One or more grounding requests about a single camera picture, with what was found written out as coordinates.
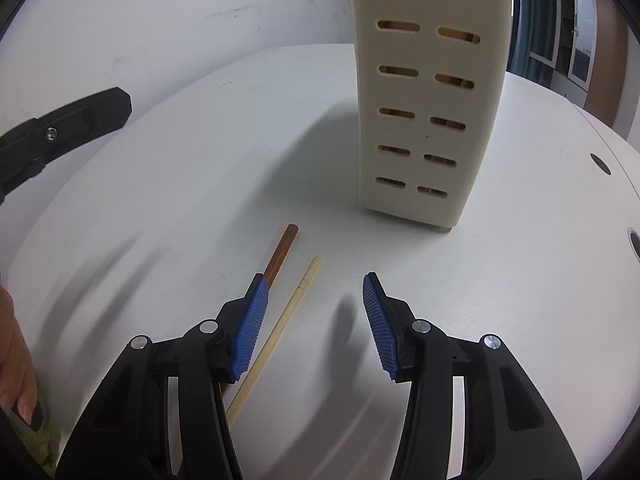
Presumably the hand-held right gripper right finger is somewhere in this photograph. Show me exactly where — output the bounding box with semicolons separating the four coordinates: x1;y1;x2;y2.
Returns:
362;272;584;480

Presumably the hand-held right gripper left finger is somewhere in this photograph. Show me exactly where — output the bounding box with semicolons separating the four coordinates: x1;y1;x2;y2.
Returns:
55;273;271;480

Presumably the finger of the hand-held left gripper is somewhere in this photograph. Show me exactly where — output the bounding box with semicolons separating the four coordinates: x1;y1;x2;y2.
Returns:
0;86;133;206

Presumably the light bamboo chopstick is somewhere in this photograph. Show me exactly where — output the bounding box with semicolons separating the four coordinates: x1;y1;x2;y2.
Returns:
224;254;323;424

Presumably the brown wooden chopstick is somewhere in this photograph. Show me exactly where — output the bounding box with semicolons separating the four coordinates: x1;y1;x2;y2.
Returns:
262;223;300;289

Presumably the cream slotted utensil holder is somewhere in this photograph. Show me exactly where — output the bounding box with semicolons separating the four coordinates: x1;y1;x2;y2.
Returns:
347;0;514;230

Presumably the person's left hand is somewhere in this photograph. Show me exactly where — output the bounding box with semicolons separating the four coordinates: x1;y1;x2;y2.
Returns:
0;284;39;426

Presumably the yellow-green clothing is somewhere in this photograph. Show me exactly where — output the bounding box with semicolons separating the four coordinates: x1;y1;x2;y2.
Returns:
10;405;57;472

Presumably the wooden glass-door cabinet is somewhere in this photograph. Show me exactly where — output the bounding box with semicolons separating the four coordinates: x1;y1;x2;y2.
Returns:
527;0;632;129

